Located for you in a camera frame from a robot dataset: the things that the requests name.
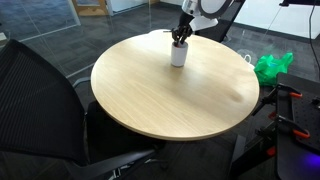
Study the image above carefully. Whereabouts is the black mesh office chair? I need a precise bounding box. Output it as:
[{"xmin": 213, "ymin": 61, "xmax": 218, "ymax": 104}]
[
  {"xmin": 0, "ymin": 39, "xmax": 165, "ymax": 180},
  {"xmin": 195, "ymin": 0, "xmax": 246, "ymax": 42}
]

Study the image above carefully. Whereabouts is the wooden cabinet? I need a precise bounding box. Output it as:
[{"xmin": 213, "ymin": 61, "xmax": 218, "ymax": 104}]
[{"xmin": 71, "ymin": 0, "xmax": 109, "ymax": 16}]

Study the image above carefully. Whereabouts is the white ceramic mug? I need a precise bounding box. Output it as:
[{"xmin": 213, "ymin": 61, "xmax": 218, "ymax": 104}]
[{"xmin": 171, "ymin": 42, "xmax": 188, "ymax": 67}]

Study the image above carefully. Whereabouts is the orange handled clamp lower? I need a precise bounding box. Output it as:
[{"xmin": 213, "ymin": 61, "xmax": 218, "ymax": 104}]
[{"xmin": 277, "ymin": 116, "xmax": 310, "ymax": 139}]

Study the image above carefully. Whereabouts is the black hanging cable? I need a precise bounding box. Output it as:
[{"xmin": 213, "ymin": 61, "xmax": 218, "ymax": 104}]
[{"xmin": 308, "ymin": 3, "xmax": 320, "ymax": 81}]

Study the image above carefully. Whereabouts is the black mesh office chair near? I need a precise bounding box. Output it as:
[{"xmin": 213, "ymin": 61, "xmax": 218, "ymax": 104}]
[{"xmin": 0, "ymin": 39, "xmax": 165, "ymax": 180}]

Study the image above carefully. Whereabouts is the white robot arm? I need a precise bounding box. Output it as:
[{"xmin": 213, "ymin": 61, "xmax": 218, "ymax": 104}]
[{"xmin": 171, "ymin": 0, "xmax": 234, "ymax": 47}]

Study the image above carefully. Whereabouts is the orange handled clamp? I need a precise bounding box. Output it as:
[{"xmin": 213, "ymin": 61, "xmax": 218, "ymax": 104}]
[
  {"xmin": 277, "ymin": 84, "xmax": 302, "ymax": 98},
  {"xmin": 277, "ymin": 116, "xmax": 310, "ymax": 139}
]

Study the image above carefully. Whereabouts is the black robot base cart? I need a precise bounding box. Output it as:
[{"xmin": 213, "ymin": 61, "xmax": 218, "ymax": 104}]
[{"xmin": 229, "ymin": 73, "xmax": 320, "ymax": 180}]

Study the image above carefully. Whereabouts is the black mesh office chair far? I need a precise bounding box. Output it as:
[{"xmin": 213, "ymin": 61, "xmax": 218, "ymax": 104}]
[{"xmin": 195, "ymin": 0, "xmax": 246, "ymax": 42}]

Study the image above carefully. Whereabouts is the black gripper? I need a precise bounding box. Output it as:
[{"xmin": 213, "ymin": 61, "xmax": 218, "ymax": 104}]
[{"xmin": 171, "ymin": 12, "xmax": 194, "ymax": 47}]

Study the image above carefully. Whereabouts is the orange handled clamp upper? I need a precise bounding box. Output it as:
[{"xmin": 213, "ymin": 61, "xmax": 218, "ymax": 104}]
[{"xmin": 277, "ymin": 84, "xmax": 302, "ymax": 98}]

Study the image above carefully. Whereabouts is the round wooden table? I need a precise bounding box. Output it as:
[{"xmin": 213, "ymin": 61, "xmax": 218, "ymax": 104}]
[{"xmin": 91, "ymin": 29, "xmax": 259, "ymax": 141}]

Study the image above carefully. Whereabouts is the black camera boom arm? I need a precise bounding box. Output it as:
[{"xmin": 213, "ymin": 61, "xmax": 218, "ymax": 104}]
[{"xmin": 279, "ymin": 0, "xmax": 320, "ymax": 7}]

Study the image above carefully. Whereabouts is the green plastic bag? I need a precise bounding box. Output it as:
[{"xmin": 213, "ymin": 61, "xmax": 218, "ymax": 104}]
[{"xmin": 254, "ymin": 52, "xmax": 294, "ymax": 86}]

